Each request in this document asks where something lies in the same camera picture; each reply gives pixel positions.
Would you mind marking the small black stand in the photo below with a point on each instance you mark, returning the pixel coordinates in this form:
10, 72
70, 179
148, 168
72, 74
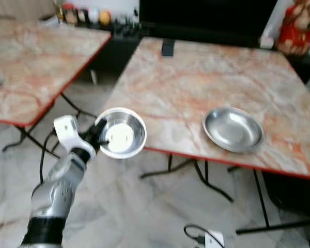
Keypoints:
168, 47

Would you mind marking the marble top folding table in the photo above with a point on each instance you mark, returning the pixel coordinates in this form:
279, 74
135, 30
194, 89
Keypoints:
196, 82
41, 62

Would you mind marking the white round container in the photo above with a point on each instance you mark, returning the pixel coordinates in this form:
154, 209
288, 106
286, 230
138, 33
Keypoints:
94, 16

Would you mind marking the orange round ball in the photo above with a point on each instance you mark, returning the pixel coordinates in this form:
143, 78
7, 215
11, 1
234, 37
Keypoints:
105, 18

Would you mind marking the red lid jar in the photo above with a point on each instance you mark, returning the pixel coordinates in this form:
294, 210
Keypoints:
70, 14

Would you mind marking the black television screen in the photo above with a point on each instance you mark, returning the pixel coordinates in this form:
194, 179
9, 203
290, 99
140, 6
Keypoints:
206, 18

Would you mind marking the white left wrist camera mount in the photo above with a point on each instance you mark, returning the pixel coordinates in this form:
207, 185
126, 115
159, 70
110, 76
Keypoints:
68, 129

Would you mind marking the red orange idol figure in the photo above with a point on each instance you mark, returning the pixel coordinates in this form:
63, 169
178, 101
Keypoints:
299, 28

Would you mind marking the round steel bowl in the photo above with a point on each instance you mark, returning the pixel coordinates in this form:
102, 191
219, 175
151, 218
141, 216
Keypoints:
124, 133

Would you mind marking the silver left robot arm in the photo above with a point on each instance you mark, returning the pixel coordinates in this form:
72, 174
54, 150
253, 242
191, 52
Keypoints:
57, 186

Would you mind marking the black television cabinet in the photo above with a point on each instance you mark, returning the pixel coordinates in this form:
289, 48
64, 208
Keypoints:
124, 49

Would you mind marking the round steel plate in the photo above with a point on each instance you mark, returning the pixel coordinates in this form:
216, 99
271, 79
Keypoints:
233, 129

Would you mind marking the white power adapter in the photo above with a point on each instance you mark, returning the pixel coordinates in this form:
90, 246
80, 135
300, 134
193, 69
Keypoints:
214, 239

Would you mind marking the tall glass bottle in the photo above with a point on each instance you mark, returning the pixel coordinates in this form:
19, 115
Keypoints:
58, 9

